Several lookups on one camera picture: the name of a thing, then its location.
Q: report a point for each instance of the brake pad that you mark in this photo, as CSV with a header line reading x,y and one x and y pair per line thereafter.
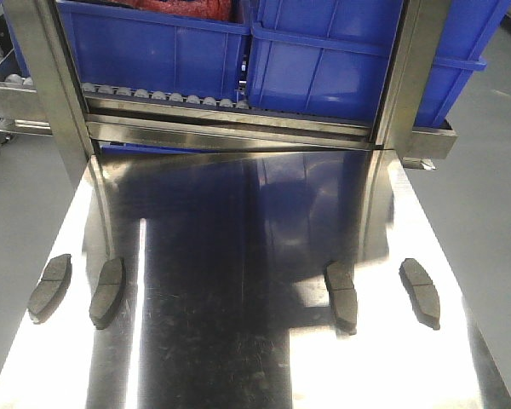
x,y
343,296
50,289
108,293
422,293

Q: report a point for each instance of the white roller conveyor track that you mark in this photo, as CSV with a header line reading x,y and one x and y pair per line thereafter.
x,y
162,96

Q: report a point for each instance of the right blue plastic bin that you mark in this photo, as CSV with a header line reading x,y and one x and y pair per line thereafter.
x,y
329,58

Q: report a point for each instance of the blue plastic bin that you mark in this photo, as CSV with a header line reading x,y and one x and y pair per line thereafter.
x,y
157,52
329,58

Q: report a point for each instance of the left blue plastic bin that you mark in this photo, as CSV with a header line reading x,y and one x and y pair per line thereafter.
x,y
157,52

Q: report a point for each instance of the red mesh bag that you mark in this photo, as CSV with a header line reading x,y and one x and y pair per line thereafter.
x,y
202,9

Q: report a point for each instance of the stainless steel rack frame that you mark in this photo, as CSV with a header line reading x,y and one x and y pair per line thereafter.
x,y
56,104

